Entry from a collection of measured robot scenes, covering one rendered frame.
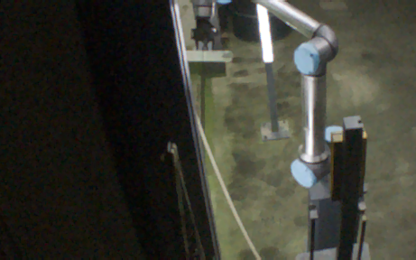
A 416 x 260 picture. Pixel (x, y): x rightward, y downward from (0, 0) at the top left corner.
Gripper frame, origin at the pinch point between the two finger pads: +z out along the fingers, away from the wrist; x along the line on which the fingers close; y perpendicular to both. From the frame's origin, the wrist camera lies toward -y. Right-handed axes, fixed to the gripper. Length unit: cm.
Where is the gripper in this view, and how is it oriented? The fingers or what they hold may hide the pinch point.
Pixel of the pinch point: (204, 57)
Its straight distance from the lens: 288.1
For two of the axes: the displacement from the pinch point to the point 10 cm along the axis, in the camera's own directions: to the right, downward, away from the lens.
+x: -8.5, 0.5, -5.2
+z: -0.4, 9.9, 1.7
